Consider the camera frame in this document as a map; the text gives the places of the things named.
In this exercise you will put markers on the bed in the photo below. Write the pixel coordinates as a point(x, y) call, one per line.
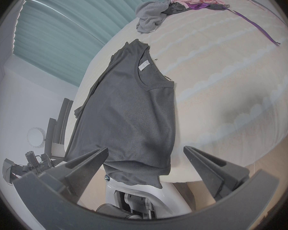
point(218, 80)

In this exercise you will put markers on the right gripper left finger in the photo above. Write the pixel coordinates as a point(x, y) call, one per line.
point(88, 174)

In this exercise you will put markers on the grey garment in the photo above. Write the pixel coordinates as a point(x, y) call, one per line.
point(151, 13)

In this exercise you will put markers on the black T-shirt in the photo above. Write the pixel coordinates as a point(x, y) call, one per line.
point(124, 123)

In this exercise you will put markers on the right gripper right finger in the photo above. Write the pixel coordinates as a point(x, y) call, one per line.
point(204, 174)

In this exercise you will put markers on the black chest of drawers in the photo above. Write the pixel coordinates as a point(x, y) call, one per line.
point(62, 121)

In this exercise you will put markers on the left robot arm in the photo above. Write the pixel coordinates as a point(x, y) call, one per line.
point(30, 156)

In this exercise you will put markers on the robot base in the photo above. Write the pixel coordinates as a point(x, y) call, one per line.
point(175, 198)

